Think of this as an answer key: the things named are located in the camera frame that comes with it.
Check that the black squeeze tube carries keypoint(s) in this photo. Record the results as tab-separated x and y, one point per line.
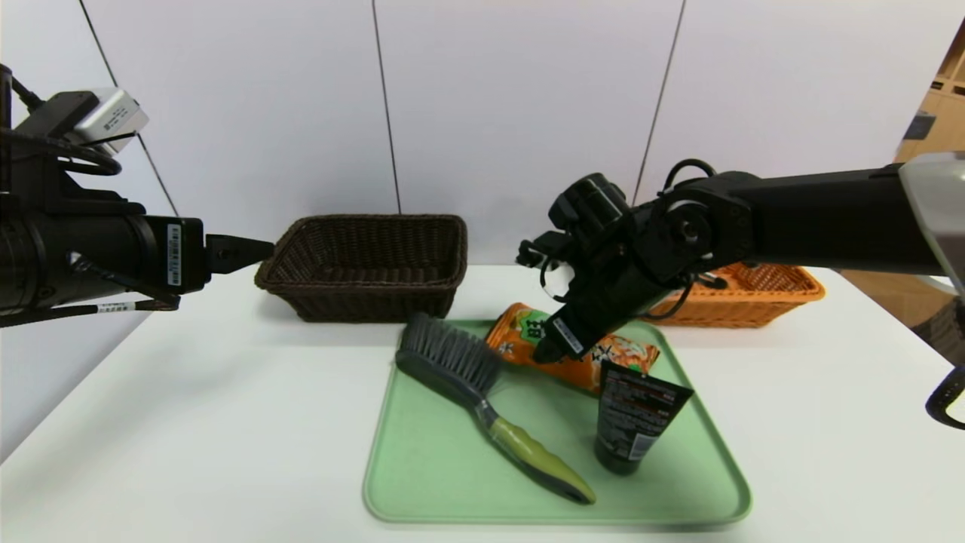
637	411

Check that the dark woven chair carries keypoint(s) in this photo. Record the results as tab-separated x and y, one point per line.
942	332

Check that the light green plastic tray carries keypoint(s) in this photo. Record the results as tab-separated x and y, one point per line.
452	467

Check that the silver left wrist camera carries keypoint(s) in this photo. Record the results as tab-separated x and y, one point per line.
109	113

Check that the wooden cabinet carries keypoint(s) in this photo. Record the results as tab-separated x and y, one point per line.
942	113

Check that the orange wicker basket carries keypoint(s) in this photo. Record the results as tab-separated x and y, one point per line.
754	302

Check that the dark brown wicker basket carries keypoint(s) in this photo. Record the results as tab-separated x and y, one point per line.
362	264

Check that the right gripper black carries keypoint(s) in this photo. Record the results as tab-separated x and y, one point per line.
565	335

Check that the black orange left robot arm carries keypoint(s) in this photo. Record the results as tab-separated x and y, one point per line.
53	256

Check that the orange snack bag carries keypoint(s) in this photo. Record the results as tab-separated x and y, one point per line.
513	332

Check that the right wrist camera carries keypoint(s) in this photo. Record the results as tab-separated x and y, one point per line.
543	249

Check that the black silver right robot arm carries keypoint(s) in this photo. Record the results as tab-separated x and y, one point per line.
822	219

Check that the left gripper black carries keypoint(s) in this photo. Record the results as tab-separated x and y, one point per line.
181	255

